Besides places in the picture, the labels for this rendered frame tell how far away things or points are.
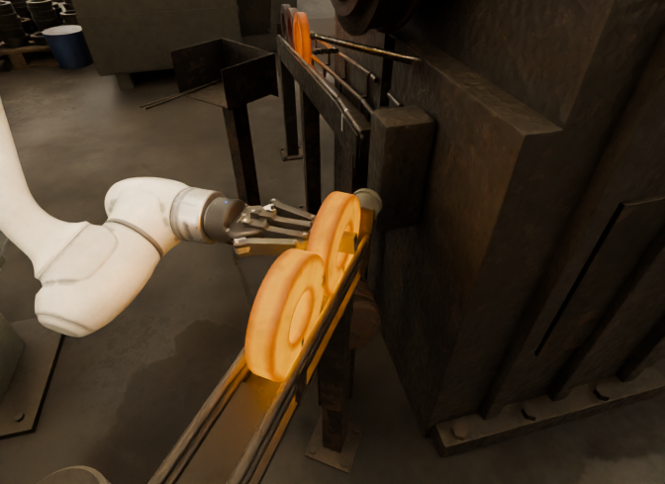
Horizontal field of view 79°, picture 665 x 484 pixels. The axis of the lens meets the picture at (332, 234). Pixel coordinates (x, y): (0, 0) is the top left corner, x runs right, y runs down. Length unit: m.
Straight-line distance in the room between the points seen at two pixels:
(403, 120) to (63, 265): 0.56
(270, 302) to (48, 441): 1.06
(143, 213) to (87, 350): 0.90
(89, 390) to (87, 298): 0.81
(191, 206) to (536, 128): 0.50
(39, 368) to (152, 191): 0.93
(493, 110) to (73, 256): 0.61
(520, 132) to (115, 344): 1.30
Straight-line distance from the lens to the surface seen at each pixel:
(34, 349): 1.60
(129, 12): 3.31
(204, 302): 1.51
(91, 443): 1.35
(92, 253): 0.66
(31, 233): 0.68
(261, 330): 0.42
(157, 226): 0.69
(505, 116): 0.61
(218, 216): 0.64
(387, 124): 0.72
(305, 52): 1.60
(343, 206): 0.55
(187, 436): 0.44
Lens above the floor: 1.10
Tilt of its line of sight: 40 degrees down
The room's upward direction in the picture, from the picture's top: straight up
